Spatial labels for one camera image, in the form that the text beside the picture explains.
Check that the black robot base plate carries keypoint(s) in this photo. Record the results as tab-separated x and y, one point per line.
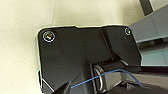
73	50

